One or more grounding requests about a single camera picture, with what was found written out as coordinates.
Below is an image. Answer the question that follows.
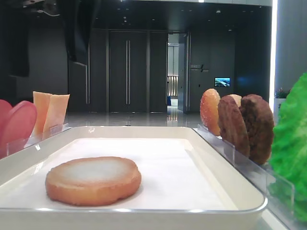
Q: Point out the round bun bottom slice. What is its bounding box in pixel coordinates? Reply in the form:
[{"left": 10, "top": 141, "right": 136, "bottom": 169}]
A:
[{"left": 45, "top": 157, "right": 142, "bottom": 207}]

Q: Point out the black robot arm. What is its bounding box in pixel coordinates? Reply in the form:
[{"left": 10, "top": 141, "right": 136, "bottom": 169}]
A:
[{"left": 0, "top": 0, "right": 101, "bottom": 77}]

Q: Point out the front brown meat patty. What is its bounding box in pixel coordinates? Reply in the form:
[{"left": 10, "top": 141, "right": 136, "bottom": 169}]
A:
[{"left": 218, "top": 95, "right": 250, "bottom": 157}]

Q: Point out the brown meat patty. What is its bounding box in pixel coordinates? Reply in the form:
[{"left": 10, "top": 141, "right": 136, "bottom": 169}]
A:
[
  {"left": 218, "top": 95, "right": 250, "bottom": 157},
  {"left": 239, "top": 94, "right": 274, "bottom": 165}
]

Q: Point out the tan bread slice behind patties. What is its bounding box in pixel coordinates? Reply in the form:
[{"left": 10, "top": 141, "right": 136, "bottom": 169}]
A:
[{"left": 229, "top": 94, "right": 242, "bottom": 107}]

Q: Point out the right orange cheese slice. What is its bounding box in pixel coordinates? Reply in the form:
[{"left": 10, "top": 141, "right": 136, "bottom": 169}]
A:
[{"left": 42, "top": 94, "right": 70, "bottom": 139}]

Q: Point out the orange cheese slice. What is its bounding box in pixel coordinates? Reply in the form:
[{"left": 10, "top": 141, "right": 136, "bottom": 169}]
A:
[
  {"left": 33, "top": 91, "right": 52, "bottom": 135},
  {"left": 42, "top": 94, "right": 70, "bottom": 139}
]

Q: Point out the rear brown meat patty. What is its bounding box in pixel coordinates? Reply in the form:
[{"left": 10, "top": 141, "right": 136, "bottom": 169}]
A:
[{"left": 239, "top": 94, "right": 274, "bottom": 165}]

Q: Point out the left orange cheese slice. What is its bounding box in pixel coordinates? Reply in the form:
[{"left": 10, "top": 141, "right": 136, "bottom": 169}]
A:
[{"left": 33, "top": 91, "right": 52, "bottom": 135}]

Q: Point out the near red tomato slice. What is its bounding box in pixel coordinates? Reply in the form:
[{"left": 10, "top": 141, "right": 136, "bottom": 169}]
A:
[{"left": 0, "top": 101, "right": 37, "bottom": 147}]

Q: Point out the red tomato slice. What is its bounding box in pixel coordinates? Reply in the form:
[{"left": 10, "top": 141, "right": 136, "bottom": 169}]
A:
[
  {"left": 0, "top": 101, "right": 37, "bottom": 147},
  {"left": 0, "top": 99, "right": 12, "bottom": 123}
]

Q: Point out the far red tomato slice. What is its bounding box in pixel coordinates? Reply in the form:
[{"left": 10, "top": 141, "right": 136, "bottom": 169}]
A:
[{"left": 0, "top": 99, "right": 12, "bottom": 123}]

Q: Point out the green lettuce leaf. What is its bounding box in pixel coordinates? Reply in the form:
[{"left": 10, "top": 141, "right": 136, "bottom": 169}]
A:
[{"left": 270, "top": 73, "right": 307, "bottom": 223}]

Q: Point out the dark double door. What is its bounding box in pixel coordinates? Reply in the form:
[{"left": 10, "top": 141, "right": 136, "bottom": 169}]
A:
[{"left": 87, "top": 30, "right": 168, "bottom": 112}]

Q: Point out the sesame bun top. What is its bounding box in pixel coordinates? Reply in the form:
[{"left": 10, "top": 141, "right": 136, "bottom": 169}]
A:
[{"left": 200, "top": 89, "right": 220, "bottom": 136}]

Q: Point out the white paper tray liner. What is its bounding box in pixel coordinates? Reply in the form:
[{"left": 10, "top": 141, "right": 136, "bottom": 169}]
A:
[{"left": 0, "top": 138, "right": 225, "bottom": 210}]

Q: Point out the white rectangular tray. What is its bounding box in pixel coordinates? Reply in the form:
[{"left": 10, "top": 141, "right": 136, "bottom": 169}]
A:
[{"left": 0, "top": 126, "right": 268, "bottom": 230}]

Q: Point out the potted plant with flowers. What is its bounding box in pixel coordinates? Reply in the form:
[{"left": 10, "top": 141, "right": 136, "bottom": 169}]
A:
[{"left": 274, "top": 88, "right": 291, "bottom": 99}]

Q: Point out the left clear acrylic rack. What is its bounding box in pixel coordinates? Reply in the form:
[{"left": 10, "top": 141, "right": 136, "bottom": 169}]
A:
[{"left": 0, "top": 123, "right": 70, "bottom": 159}]

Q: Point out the clear acrylic rack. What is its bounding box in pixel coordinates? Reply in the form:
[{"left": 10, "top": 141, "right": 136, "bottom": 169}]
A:
[
  {"left": 195, "top": 124, "right": 307, "bottom": 230},
  {"left": 0, "top": 123, "right": 70, "bottom": 159}
]

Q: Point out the right clear acrylic rack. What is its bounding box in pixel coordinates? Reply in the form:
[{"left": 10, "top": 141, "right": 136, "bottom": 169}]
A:
[{"left": 195, "top": 124, "right": 307, "bottom": 230}]

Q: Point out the small wall screen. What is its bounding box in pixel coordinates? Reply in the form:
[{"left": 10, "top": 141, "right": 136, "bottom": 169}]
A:
[{"left": 214, "top": 78, "right": 230, "bottom": 87}]

